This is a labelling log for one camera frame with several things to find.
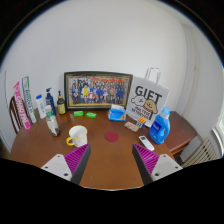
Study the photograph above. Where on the blue detergent bottle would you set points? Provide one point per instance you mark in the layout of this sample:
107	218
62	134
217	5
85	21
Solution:
159	128

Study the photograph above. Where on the amber pump bottle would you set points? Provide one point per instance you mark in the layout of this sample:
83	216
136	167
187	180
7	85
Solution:
61	106

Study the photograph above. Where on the flat round red coaster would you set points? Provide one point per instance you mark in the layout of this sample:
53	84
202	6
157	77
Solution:
111	136

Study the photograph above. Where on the blue tissue pack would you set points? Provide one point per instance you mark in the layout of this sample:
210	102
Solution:
117	114

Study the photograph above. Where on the dark framed group photo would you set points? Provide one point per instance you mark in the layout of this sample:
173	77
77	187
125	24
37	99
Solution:
98	90

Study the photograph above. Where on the white blue-capped lotion bottle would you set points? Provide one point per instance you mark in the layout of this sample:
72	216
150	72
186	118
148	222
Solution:
41	108

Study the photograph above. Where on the brown wooden side table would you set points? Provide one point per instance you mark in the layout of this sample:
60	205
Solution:
181	131

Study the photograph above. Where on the clear green-labelled drink bottle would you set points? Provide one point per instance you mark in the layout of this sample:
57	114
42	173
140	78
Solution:
53	125

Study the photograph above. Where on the colourful puzzle cube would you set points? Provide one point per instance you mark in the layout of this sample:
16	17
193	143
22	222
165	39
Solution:
141	122

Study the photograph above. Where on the white flowered yellow-rimmed mug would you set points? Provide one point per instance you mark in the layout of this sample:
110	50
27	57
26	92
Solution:
79	136

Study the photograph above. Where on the pink shuttlecock tube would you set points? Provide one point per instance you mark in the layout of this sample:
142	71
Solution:
22	108

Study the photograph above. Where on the small patterned flat pack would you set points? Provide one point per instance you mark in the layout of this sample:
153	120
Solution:
131	126

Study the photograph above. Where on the green soap bar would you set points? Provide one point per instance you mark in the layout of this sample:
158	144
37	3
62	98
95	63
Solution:
91	115
78	113

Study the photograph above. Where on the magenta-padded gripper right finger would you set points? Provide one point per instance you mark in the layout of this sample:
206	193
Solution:
146	157

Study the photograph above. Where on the white remote control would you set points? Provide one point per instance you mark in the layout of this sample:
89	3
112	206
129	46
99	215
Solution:
146	142

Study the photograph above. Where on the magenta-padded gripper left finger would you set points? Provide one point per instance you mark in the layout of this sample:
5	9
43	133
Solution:
77	156

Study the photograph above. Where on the dark blue pump bottle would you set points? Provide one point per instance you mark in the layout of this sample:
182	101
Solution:
50	101

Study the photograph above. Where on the white printed gift bag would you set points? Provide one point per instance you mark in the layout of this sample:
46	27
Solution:
146	100

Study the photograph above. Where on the white green shuttlecock tube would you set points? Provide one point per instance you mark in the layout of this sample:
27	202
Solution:
29	101

